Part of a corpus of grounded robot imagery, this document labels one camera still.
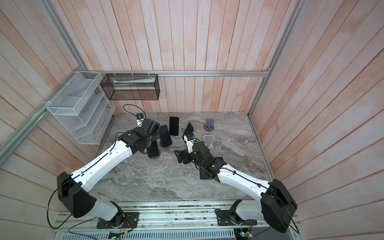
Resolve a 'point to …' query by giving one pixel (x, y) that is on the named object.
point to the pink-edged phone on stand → (189, 129)
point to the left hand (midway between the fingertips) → (147, 134)
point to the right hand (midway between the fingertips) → (181, 149)
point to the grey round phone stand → (209, 126)
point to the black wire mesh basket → (131, 86)
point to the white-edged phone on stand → (174, 125)
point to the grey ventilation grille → (225, 234)
